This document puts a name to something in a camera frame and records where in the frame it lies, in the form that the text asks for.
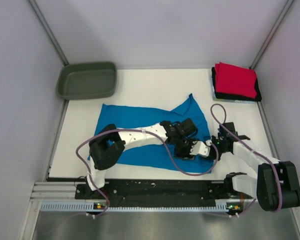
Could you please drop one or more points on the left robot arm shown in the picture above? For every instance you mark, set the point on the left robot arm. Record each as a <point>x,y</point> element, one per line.
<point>109,145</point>

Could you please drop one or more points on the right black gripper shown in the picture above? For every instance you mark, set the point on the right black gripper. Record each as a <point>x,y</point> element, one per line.
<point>215,139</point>

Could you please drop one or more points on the aluminium corner post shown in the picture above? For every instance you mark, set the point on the aluminium corner post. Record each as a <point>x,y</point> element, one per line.
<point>48,31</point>
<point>288,6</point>

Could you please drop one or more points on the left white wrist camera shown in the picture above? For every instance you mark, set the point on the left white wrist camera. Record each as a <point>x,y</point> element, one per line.
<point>201,148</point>

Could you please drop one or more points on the dark green plastic bin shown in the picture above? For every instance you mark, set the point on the dark green plastic bin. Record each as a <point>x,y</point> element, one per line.
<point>87,81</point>

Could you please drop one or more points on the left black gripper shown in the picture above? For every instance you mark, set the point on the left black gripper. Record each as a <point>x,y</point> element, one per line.
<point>184,154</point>

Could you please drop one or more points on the right aluminium corner post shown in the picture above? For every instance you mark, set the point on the right aluminium corner post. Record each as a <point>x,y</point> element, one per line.
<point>288,6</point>

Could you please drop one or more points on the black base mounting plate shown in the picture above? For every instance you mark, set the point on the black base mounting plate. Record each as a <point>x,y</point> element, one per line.
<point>167,193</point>

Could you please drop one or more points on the left aluminium corner post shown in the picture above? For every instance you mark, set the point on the left aluminium corner post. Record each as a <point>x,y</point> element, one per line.
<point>48,31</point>

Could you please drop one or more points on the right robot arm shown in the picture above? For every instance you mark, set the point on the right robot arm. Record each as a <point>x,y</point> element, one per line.
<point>276,185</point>

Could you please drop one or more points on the grey slotted cable duct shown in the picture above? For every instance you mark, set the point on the grey slotted cable duct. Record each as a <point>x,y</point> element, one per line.
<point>220,207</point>

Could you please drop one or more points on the folded red t shirt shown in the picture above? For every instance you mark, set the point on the folded red t shirt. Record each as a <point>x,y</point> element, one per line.
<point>235,80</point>

